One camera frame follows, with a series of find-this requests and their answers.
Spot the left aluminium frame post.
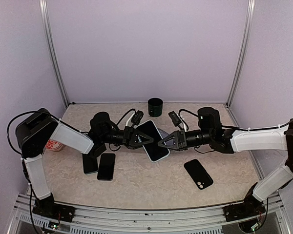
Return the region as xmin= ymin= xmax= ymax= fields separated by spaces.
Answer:
xmin=39 ymin=0 xmax=69 ymax=108

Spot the front aluminium rail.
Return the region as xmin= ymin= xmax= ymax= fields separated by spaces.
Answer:
xmin=13 ymin=195 xmax=290 ymax=234

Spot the right aluminium frame post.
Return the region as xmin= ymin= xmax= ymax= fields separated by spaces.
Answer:
xmin=226 ymin=0 xmax=255 ymax=108

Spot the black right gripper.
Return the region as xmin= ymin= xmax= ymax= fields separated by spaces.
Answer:
xmin=158 ymin=128 xmax=213 ymax=151

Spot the black phone green edge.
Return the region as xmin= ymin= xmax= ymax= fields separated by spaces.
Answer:
xmin=83 ymin=155 xmax=98 ymax=175

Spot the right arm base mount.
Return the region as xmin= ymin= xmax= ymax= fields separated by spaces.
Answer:
xmin=223 ymin=203 xmax=266 ymax=222

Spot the red white patterned bowl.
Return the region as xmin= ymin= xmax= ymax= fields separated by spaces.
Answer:
xmin=45 ymin=140 xmax=63 ymax=152

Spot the black phone white back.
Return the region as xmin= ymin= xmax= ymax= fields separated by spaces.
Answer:
xmin=136 ymin=120 xmax=170 ymax=162

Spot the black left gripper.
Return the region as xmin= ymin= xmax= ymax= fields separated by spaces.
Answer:
xmin=102 ymin=126 xmax=155 ymax=150

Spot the black phone case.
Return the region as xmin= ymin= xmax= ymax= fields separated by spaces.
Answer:
xmin=184 ymin=159 xmax=213 ymax=190

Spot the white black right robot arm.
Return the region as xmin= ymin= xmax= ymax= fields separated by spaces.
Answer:
xmin=158 ymin=107 xmax=293 ymax=216

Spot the black phone dark edge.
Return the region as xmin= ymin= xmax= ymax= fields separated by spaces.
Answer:
xmin=97 ymin=153 xmax=116 ymax=181

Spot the lavender phone case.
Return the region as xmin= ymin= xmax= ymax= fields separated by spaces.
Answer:
xmin=158 ymin=128 xmax=169 ymax=139

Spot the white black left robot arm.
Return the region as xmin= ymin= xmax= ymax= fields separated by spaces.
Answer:
xmin=14 ymin=108 xmax=153 ymax=217

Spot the aluminium frame post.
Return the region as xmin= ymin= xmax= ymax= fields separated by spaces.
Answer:
xmin=226 ymin=0 xmax=255 ymax=108
xmin=39 ymin=0 xmax=69 ymax=108

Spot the light blue phone case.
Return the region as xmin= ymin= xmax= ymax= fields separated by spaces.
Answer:
xmin=135 ymin=119 xmax=171 ymax=163

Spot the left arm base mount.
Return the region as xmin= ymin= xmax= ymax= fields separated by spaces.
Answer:
xmin=32 ymin=201 xmax=75 ymax=223

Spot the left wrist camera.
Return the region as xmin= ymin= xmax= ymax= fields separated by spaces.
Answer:
xmin=131 ymin=110 xmax=144 ymax=127

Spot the dark green cup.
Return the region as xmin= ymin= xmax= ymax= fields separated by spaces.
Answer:
xmin=147 ymin=97 xmax=163 ymax=117

